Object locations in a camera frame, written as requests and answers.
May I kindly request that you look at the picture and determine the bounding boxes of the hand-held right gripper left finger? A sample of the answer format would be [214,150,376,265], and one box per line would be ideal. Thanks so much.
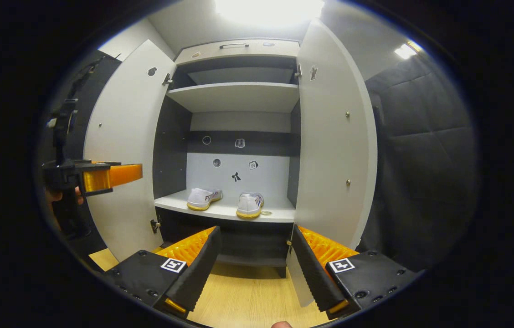
[104,225,222,319]

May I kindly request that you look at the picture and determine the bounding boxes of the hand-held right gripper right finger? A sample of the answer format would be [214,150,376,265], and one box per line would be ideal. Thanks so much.
[291,224,419,319]

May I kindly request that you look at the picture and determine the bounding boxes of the white shoe cabinet door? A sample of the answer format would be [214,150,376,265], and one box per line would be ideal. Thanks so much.
[286,19,378,308]
[83,40,178,262]

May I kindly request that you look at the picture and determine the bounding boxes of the white shoe with yellow sole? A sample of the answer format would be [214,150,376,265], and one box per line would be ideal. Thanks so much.
[236,192,265,219]
[187,188,223,211]

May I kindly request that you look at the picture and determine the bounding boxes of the white grey shoe cabinet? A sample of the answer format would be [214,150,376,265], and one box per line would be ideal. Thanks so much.
[152,39,303,278]

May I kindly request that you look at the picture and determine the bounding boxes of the grey cabinet drawer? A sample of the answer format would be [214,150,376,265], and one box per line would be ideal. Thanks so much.
[175,40,301,64]

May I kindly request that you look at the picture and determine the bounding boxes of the black backdrop cloth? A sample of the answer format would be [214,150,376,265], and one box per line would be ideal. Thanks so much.
[38,49,123,256]
[357,52,478,274]

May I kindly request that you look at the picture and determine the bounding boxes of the large ceiling light panel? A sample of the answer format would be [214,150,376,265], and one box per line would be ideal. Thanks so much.
[214,0,326,26]

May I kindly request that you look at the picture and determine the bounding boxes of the small ceiling light panel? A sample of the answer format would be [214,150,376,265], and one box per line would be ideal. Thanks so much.
[394,40,423,60]

